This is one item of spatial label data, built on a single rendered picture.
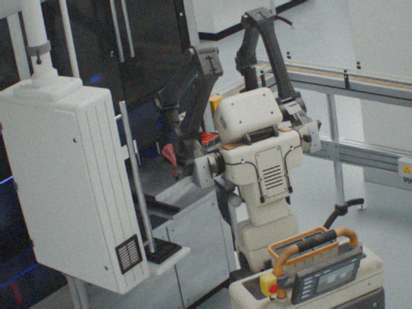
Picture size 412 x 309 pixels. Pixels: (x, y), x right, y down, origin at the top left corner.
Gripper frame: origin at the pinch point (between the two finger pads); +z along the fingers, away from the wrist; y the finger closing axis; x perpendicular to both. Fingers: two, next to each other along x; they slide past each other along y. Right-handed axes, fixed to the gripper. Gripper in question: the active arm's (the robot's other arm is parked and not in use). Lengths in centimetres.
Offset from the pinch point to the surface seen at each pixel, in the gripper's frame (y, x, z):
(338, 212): 18, -79, 100
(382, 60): 20, -141, 31
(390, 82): -21, -83, 15
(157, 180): 25, 40, 21
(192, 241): 35, 18, 68
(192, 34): 38.3, -7.7, -27.7
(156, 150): 45, 21, 20
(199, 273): 34, 19, 86
